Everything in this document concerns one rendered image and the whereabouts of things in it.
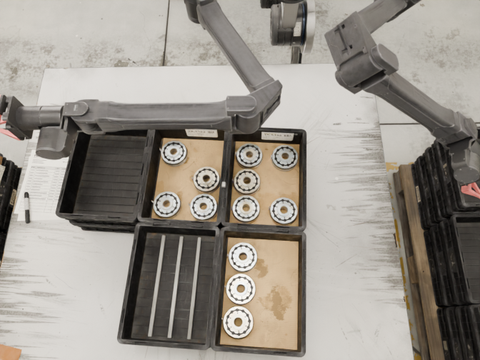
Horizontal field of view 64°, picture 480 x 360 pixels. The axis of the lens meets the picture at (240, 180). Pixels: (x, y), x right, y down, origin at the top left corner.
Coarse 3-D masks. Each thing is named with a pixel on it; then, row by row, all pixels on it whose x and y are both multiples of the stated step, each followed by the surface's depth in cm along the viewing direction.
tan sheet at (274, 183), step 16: (240, 144) 156; (256, 144) 156; (272, 144) 155; (288, 144) 155; (272, 176) 150; (288, 176) 150; (256, 192) 148; (272, 192) 148; (288, 192) 148; (272, 224) 143
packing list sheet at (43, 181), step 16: (32, 160) 170; (48, 160) 170; (64, 160) 170; (32, 176) 167; (48, 176) 167; (32, 192) 165; (48, 192) 165; (16, 208) 162; (32, 208) 162; (48, 208) 162
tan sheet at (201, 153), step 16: (192, 144) 156; (208, 144) 156; (160, 160) 154; (192, 160) 154; (208, 160) 154; (160, 176) 152; (176, 176) 152; (192, 176) 151; (160, 192) 149; (176, 192) 149; (192, 192) 149
